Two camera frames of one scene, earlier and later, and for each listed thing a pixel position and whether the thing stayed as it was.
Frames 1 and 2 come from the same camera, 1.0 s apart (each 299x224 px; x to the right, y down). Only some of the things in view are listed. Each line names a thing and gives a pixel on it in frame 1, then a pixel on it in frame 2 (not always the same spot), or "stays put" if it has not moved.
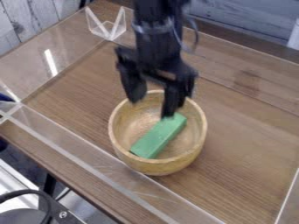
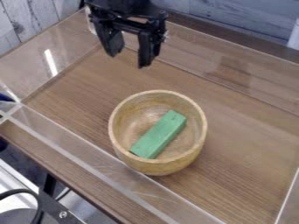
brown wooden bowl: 135,121 stays put
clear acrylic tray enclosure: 61,90 stays put
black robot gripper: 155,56 to 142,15
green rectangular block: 158,137 stays put
